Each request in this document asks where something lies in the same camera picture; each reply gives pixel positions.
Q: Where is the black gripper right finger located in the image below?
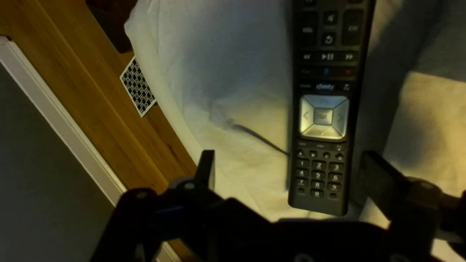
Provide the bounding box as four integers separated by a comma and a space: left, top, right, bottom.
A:
357, 150, 414, 216

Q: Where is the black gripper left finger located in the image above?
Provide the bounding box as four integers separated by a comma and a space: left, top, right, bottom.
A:
196, 149, 218, 191

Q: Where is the plaid yellow grey duvet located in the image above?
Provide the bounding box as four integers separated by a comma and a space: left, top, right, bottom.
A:
362, 0, 466, 201

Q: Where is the black tv remote control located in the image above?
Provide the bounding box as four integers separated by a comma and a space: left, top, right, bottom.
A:
287, 0, 378, 217

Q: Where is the white floor vent grille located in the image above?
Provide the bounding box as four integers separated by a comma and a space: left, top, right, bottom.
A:
120, 56, 159, 118

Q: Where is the white baseboard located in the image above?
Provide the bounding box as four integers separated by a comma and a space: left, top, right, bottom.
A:
0, 35, 129, 207

